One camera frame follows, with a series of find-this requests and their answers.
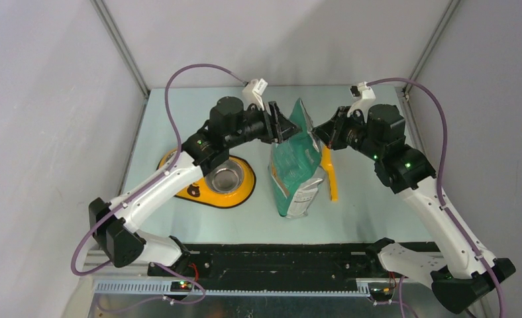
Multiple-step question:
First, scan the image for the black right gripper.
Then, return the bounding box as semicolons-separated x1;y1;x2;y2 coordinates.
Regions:
311;106;382;161

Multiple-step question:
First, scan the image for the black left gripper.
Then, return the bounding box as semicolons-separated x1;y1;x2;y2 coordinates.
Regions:
225;101;301;148

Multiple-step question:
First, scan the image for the green white pet food bag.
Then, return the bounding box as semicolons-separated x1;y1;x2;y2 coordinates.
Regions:
268;98;325;219

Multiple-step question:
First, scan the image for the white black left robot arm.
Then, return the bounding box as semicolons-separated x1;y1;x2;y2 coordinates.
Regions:
89;97;302;276

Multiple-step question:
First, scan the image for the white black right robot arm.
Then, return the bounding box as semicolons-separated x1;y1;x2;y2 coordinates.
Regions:
313;104;516;314

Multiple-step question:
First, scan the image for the yellow double pet bowl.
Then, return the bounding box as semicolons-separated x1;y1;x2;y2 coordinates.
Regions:
175;156;256;209

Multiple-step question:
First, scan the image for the yellow plastic scoop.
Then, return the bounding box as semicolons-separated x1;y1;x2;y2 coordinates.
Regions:
321;146;339;202

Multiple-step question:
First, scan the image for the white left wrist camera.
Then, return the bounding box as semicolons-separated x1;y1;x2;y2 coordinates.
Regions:
242;78;268;111

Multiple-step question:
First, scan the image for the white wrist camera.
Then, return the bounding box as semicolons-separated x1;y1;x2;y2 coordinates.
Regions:
347;81;376;117
242;78;268;111

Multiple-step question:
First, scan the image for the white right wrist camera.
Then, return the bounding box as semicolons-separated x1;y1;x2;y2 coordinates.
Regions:
347;81;376;117

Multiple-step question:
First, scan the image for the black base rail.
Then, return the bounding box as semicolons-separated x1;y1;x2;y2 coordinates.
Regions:
170;243;401;293

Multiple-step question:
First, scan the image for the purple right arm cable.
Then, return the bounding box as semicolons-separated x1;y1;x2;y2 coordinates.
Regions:
366;78;507;318

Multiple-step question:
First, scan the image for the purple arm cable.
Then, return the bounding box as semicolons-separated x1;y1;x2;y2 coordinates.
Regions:
70;64;248;306
366;78;507;318

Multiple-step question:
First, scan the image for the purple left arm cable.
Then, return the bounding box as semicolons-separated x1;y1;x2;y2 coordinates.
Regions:
70;64;248;306

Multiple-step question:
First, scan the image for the aluminium frame rail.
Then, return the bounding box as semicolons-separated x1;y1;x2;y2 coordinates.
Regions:
81;245;420;299

